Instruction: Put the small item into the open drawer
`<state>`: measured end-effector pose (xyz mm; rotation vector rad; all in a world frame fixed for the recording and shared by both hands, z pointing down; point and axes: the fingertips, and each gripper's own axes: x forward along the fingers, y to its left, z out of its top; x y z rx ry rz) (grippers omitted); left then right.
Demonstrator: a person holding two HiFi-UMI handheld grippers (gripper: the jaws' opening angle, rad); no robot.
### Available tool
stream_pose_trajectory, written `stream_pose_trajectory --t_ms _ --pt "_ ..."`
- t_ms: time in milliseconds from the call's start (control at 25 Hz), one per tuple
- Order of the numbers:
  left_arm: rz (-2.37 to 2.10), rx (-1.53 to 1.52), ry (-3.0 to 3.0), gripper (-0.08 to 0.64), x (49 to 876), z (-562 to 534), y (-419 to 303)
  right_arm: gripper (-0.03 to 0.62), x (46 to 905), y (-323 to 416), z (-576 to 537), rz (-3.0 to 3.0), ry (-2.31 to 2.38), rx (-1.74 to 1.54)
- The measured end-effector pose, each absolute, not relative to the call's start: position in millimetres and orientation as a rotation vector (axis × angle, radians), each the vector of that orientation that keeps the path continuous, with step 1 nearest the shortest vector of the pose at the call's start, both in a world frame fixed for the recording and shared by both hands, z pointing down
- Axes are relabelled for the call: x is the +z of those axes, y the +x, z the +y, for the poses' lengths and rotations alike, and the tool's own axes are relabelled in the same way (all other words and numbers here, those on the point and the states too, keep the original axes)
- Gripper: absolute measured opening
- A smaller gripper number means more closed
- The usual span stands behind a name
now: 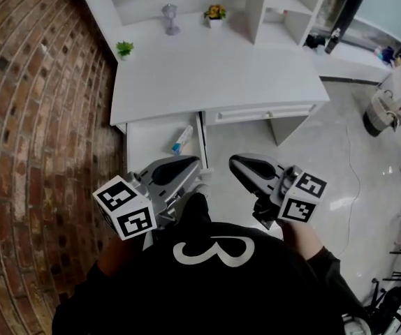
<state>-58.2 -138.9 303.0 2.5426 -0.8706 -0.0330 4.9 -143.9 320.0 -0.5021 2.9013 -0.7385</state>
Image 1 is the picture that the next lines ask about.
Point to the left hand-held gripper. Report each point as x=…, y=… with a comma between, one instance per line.
x=172, y=183

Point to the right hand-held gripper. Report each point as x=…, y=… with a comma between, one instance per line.
x=256, y=173

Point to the small blue white tube item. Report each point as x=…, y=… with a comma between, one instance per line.
x=183, y=140

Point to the white drawer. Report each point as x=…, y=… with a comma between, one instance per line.
x=256, y=113
x=151, y=141

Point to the person's right forearm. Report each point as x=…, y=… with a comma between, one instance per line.
x=300, y=239

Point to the person's left forearm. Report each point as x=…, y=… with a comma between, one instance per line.
x=118, y=253

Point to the white closed drawer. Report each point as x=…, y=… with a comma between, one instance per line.
x=256, y=113

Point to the white desk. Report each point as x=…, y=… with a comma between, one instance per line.
x=214, y=75

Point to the black shirt with white print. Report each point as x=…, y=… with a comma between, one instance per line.
x=204, y=291

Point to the woven basket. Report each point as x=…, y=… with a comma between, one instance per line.
x=378, y=113

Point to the green potted plant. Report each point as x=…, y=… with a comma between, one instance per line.
x=125, y=49

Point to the white low counter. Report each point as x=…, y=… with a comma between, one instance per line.
x=350, y=63

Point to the dark bottle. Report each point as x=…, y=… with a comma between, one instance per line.
x=332, y=42

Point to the white desk hutch shelf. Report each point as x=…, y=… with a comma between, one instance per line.
x=256, y=9

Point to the small grey desk lamp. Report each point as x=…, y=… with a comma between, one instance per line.
x=170, y=19

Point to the yellow flower potted plant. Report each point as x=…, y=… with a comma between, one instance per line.
x=215, y=14

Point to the black metal stand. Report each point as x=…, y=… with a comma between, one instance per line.
x=396, y=291

